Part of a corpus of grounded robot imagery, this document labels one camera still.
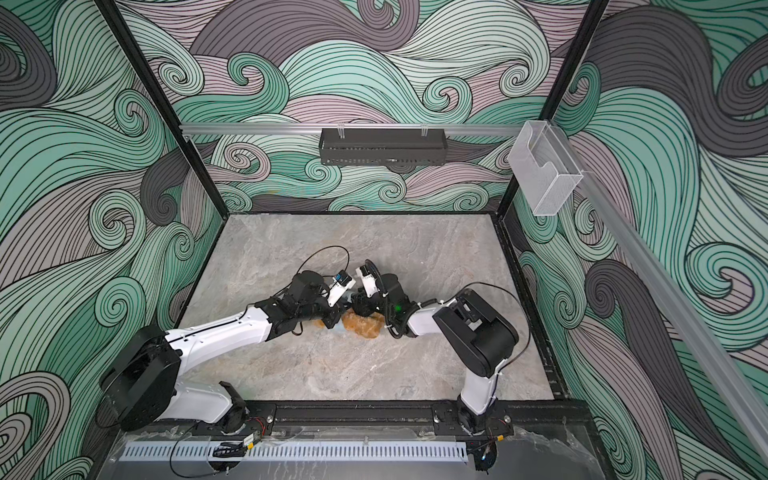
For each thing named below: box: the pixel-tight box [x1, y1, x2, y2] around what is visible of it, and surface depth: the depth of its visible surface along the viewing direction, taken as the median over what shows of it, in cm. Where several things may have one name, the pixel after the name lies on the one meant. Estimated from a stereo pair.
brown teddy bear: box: [314, 308, 385, 339], surface depth 80 cm
